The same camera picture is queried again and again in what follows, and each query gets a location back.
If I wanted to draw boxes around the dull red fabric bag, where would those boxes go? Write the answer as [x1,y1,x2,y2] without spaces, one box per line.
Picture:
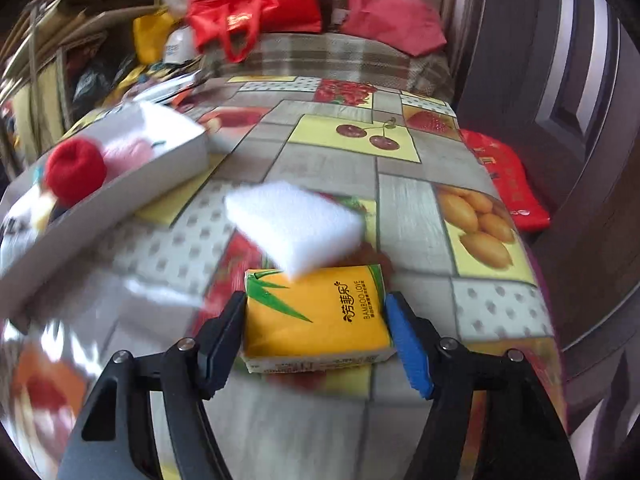
[341,0,447,56]

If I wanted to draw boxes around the plaid blanket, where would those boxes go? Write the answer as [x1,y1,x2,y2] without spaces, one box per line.
[200,34,454,102]

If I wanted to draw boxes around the red plastic bag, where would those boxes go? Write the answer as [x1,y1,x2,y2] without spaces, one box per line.
[460,129,551,233]

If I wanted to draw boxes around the yellow bag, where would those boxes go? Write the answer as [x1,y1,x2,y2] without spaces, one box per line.
[132,9,176,65]

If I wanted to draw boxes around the shiny red tote bag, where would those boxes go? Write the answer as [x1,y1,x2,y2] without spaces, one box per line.
[186,0,322,63]

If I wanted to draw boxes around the white foam sponge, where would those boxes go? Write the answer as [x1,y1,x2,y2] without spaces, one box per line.
[224,181,366,280]

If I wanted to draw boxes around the red plush apple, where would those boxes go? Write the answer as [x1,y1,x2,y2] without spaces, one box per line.
[44,136,107,207]

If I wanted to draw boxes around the dark wooden door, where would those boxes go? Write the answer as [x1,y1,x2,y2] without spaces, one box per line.
[442,0,639,408]

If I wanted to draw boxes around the white tray box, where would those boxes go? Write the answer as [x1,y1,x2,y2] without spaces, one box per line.
[1,102,208,318]

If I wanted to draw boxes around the yellow tissue pack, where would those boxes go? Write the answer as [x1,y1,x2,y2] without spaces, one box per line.
[241,264,395,374]

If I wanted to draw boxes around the fruit pattern tablecloth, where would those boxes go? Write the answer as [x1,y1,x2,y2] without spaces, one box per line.
[1,76,565,479]

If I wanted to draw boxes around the black plastic bag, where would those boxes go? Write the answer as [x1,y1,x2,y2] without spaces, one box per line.
[72,54,136,107]

